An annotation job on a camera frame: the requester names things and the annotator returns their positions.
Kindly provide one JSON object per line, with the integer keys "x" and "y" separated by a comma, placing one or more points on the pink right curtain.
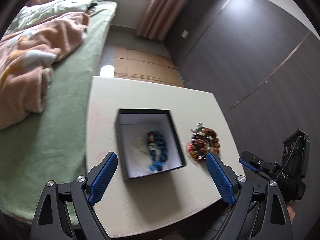
{"x": 158, "y": 18}

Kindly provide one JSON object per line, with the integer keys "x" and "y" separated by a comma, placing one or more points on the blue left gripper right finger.
{"x": 223, "y": 177}

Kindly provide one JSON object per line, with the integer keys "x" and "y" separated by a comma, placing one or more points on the black jewelry box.
{"x": 148, "y": 142}

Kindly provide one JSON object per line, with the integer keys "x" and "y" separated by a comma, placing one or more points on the green floral quilt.
{"x": 29, "y": 16}

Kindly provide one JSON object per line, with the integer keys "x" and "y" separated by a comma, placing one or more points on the pink fleece blanket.
{"x": 27, "y": 57}

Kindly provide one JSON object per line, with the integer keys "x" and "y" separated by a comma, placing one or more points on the white wall socket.
{"x": 184, "y": 34}

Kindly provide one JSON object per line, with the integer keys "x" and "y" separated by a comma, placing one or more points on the white side table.
{"x": 141, "y": 205}

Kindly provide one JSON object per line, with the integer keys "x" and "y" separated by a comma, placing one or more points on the person's right hand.
{"x": 291, "y": 212}

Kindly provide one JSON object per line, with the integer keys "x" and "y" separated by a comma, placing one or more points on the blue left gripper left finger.
{"x": 100, "y": 176}

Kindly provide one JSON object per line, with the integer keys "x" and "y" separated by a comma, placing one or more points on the flattened cardboard sheets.
{"x": 143, "y": 66}

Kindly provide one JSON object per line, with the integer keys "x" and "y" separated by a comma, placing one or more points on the green bed mattress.
{"x": 51, "y": 145}

